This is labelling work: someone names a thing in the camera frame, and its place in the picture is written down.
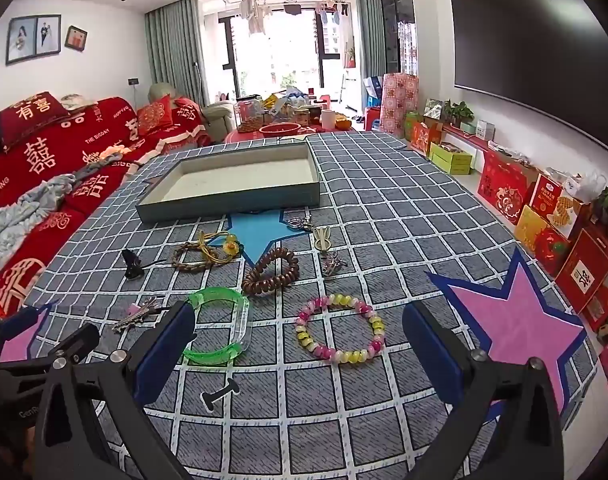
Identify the grey checkered star mat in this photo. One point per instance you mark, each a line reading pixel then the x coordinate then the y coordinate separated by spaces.
pixel 384 210

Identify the yellow-green box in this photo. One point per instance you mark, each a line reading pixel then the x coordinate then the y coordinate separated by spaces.
pixel 449 160

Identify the red and gold cushion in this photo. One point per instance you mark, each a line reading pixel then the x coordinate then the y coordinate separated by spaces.
pixel 155 116

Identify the large red carton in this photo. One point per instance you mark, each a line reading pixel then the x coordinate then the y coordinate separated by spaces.
pixel 586 275

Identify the small potted plant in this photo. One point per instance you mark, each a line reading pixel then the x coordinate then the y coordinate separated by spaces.
pixel 458 110

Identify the tall red patterned gift box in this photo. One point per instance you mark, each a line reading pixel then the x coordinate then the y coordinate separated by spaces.
pixel 399 105

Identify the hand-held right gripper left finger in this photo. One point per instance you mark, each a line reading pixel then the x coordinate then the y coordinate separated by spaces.
pixel 161 355

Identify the beige armchair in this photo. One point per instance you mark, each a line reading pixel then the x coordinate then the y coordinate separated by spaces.
pixel 219 115

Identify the silver hair clip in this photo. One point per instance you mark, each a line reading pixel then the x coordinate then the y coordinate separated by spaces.
pixel 139 315

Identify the red round table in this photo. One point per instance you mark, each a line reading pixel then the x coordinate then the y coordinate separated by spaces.
pixel 239 137

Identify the small photo frame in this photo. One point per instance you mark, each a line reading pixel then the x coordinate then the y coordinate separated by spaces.
pixel 76 38

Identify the rabbit-shaped hairpin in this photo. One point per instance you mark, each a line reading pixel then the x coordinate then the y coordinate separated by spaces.
pixel 322 240

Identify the orange snack box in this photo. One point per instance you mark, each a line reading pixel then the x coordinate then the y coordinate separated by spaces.
pixel 554 205

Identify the hanging laundry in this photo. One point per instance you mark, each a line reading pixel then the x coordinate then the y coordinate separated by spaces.
pixel 256 12

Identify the red basket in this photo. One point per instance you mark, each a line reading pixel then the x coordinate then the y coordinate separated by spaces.
pixel 280 131

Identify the grey-green curtain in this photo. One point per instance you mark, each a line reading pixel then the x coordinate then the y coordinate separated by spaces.
pixel 171 45
pixel 371 30

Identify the black hair clip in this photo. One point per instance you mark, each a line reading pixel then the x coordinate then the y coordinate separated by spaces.
pixel 132 266

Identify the black wall television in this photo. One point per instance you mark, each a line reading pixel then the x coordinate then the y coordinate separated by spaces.
pixel 534 50

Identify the green translucent bangle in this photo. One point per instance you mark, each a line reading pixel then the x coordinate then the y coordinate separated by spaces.
pixel 211 355

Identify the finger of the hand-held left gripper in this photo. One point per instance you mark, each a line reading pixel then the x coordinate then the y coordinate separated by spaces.
pixel 79 337

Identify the grey-blue shallow tray box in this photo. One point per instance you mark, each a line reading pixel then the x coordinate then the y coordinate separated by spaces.
pixel 224 206

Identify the orange gift box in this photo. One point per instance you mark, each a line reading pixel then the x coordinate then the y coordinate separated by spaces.
pixel 424 139

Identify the clear snack jar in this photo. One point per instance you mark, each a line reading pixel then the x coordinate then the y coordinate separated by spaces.
pixel 249 116

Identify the red printed pillow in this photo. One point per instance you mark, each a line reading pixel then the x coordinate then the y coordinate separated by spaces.
pixel 31 117

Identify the double photo frame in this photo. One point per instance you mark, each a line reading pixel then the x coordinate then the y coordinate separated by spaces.
pixel 33 39

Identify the red covered sofa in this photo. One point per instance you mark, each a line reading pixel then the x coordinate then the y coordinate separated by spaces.
pixel 39 160

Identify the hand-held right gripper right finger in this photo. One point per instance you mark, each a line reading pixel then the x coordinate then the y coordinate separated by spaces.
pixel 434 355

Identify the white cup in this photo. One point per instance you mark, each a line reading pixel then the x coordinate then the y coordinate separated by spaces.
pixel 329 120

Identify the grey blanket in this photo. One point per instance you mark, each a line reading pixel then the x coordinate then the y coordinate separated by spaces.
pixel 19 215

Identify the black glass cabinet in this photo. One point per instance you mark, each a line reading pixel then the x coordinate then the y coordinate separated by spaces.
pixel 398 20

